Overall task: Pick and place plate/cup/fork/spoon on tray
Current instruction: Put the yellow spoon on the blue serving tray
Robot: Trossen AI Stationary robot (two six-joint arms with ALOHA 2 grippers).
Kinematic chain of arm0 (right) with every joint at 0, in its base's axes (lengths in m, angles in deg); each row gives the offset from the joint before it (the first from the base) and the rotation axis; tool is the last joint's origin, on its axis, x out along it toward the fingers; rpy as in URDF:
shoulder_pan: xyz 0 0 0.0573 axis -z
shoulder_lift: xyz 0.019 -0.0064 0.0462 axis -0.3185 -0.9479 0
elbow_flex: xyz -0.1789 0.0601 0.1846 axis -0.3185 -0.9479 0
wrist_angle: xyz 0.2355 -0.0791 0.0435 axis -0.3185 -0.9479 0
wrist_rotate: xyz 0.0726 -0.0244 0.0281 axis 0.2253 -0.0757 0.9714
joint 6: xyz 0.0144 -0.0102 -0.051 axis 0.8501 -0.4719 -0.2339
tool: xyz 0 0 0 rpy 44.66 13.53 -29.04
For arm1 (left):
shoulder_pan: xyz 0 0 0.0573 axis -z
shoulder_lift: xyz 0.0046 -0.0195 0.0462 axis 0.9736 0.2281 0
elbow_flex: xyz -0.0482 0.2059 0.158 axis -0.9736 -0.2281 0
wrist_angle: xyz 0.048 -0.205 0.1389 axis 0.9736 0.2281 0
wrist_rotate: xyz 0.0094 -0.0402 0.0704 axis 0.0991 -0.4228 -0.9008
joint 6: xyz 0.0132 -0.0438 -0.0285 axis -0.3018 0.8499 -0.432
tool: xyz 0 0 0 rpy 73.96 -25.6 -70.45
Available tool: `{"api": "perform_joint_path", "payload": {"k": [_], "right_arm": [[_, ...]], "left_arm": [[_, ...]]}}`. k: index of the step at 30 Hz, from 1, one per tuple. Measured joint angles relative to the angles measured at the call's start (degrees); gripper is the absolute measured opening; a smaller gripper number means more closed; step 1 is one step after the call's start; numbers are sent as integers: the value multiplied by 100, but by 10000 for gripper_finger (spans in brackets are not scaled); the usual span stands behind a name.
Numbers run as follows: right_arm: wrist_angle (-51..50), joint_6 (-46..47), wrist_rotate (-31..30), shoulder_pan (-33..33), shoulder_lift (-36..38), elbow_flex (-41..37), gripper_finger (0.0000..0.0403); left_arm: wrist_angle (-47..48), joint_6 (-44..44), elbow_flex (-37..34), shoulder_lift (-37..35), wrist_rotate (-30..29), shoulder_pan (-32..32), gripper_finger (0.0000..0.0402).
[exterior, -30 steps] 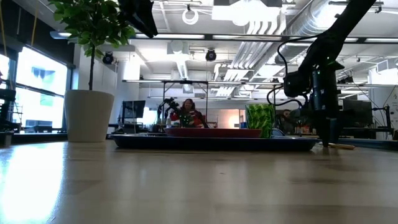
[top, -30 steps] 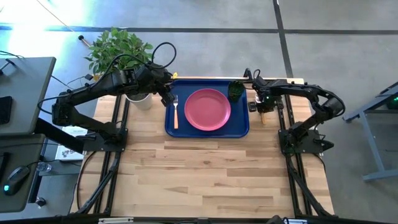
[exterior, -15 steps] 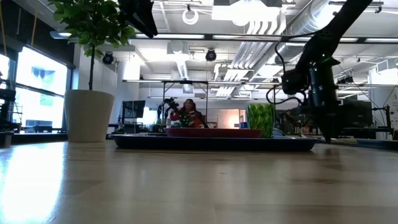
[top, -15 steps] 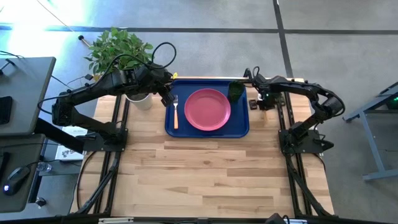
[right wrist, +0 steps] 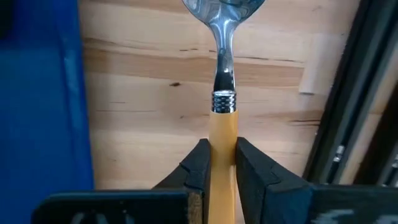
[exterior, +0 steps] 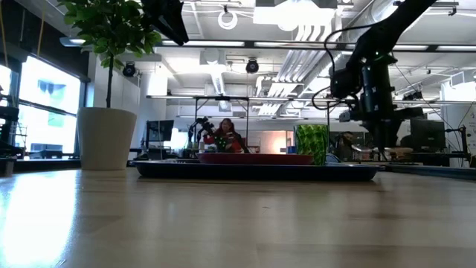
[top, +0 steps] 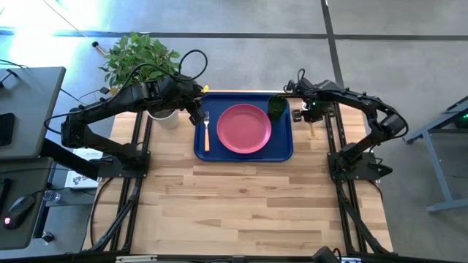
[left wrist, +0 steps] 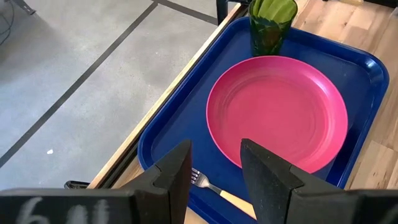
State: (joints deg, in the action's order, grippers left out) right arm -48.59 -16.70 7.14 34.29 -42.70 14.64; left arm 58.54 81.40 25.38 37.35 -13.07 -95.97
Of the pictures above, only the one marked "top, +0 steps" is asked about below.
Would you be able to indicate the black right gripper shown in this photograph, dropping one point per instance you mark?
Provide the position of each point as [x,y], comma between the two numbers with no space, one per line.
[313,109]

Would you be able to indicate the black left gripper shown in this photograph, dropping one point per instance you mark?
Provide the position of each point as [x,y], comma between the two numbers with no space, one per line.
[190,93]

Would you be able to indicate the green faceted plastic cup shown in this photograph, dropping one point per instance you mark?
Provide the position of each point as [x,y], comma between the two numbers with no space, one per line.
[277,106]

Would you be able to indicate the pink plastic plate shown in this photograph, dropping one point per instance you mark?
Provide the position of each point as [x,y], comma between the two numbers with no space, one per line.
[244,128]

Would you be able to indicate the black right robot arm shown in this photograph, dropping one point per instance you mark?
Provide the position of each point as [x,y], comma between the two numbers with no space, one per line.
[351,96]

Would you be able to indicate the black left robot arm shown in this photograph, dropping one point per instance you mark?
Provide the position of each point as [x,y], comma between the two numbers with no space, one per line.
[120,100]

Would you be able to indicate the blue plastic tray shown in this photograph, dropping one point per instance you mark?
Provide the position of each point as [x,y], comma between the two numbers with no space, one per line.
[281,146]

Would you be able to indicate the white plant pot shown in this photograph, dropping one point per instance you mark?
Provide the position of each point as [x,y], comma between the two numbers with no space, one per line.
[170,120]

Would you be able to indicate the green leafy plant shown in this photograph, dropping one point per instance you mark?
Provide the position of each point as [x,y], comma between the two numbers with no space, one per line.
[131,55]

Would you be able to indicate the stick with black knob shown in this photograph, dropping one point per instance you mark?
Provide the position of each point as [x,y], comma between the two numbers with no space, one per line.
[95,44]

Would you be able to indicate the white printed box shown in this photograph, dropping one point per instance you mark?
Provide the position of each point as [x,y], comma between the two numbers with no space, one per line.
[80,180]

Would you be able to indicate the clear water bottle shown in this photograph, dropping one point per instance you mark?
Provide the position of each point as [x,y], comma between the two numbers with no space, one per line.
[52,196]

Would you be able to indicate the black smartphone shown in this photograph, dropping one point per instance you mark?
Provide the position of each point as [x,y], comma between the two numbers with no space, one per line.
[5,128]

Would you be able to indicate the black caster wheel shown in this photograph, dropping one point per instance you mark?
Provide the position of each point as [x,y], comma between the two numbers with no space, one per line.
[47,237]

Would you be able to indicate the black computer mouse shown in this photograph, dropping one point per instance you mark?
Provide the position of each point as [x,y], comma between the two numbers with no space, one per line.
[18,212]

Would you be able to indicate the dark grey desk top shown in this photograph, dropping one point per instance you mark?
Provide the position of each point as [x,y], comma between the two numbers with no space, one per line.
[18,239]

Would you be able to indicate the black aluminium table frame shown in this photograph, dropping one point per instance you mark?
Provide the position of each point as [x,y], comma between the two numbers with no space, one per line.
[332,98]

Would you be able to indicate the blue-grey metal table frame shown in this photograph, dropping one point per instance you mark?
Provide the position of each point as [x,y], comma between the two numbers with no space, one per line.
[438,166]

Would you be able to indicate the white metal bracket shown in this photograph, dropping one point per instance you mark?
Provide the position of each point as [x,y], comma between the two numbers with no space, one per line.
[136,259]
[351,260]

